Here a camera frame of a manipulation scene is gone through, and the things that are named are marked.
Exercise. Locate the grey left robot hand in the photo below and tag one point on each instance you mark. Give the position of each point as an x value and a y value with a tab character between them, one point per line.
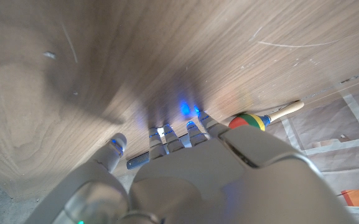
213	180

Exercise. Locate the colourful striped wooden maraca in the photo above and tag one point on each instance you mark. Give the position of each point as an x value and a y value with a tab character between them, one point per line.
250	119

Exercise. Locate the blue flat tray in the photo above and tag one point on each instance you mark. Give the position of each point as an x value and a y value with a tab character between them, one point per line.
137	161

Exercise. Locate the printed bookshelf backdrop cloth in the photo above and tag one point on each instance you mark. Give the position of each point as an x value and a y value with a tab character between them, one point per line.
338	155

